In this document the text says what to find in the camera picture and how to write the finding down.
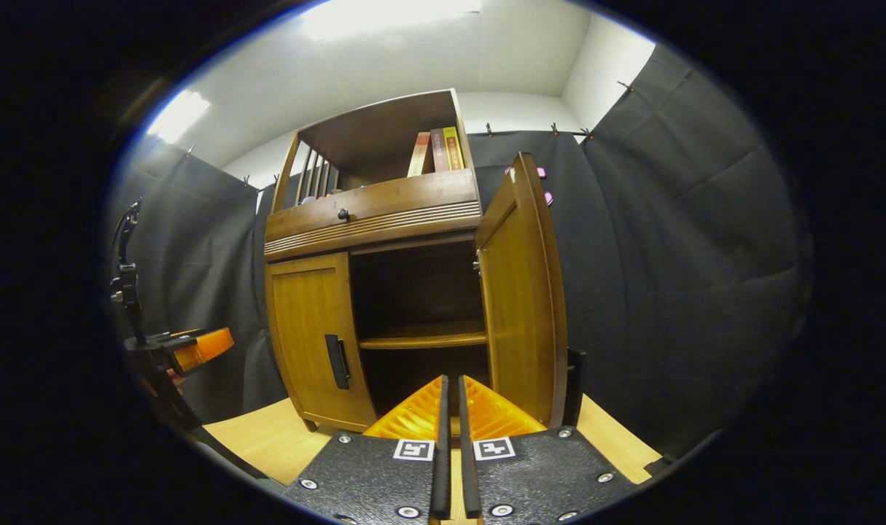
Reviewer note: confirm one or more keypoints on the small ceiling light panel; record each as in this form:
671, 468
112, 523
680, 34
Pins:
178, 117

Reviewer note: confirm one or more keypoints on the wooden shoe cabinet door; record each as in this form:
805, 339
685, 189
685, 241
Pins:
523, 292
304, 321

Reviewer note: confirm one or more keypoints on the large ceiling light panel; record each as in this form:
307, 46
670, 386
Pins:
384, 16

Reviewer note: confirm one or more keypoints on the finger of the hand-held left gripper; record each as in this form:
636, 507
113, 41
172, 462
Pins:
209, 344
167, 335

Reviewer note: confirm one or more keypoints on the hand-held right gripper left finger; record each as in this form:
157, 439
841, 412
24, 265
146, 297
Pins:
441, 474

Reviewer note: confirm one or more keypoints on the wooden double-door shoe cabinet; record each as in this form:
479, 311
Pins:
384, 124

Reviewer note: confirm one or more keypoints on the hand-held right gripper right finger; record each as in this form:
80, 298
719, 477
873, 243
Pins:
469, 474

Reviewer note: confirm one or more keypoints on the black backdrop cloth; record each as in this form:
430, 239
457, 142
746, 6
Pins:
669, 255

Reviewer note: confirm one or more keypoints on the tan red book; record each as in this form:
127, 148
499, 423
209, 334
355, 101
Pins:
418, 154

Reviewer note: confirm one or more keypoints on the black articulated stand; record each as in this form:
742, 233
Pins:
127, 292

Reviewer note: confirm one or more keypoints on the yellow book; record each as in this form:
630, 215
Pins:
454, 149

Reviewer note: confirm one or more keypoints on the wooden inner cabinet shelf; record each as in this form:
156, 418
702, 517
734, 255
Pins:
428, 339

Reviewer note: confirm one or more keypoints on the brown book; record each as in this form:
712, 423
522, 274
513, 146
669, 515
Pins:
438, 151

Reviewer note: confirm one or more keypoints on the wooden cabinet drawer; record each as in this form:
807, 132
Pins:
413, 200

